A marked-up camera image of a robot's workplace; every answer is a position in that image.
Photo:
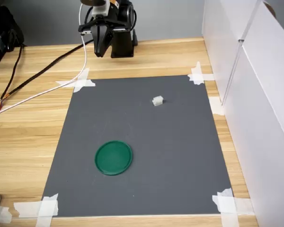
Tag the white plastic terminal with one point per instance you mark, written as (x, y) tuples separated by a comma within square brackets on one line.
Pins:
[(157, 101)]

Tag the round green lid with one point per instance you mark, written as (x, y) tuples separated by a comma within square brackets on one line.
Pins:
[(113, 158)]

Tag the white tape strip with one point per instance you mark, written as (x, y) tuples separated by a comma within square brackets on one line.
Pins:
[(209, 77), (198, 67), (84, 74), (228, 217), (215, 105), (43, 221), (26, 209), (2, 214), (245, 205), (90, 83)]

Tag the black equipment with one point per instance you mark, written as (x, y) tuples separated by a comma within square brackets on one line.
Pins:
[(2, 30)]

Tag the dark grey mat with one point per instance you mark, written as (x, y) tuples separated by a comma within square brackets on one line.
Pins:
[(144, 142)]

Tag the tall white board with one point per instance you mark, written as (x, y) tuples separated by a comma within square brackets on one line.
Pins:
[(274, 59)]

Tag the low white partition panel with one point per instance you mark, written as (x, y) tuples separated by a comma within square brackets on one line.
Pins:
[(262, 153)]

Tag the white camera box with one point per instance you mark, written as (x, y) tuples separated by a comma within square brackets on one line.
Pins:
[(100, 10)]

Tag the clear partition corner post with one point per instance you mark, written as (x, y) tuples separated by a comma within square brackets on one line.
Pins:
[(241, 40)]

